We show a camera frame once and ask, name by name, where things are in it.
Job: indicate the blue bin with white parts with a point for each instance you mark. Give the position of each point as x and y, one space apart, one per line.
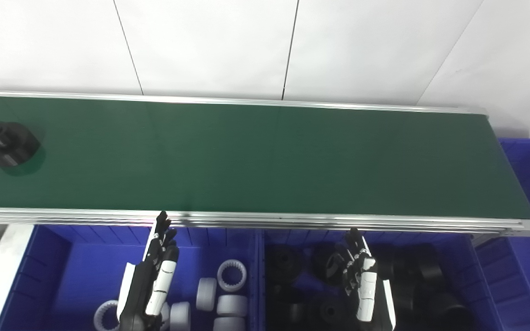
85 266

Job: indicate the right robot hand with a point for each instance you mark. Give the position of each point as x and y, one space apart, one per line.
366 289

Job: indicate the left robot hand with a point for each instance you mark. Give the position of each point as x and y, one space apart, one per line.
143 285

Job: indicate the white cylinder part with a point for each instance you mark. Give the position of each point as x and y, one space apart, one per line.
206 294
232 305
180 317
166 313
228 324

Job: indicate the green conveyor belt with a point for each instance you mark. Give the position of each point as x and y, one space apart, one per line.
246 156

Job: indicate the blue bin with black parts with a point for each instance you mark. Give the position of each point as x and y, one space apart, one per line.
308 289

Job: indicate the black round flanged part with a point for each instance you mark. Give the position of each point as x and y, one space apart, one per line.
9 145

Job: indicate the empty blue bin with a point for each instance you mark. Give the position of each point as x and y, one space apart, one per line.
529 257

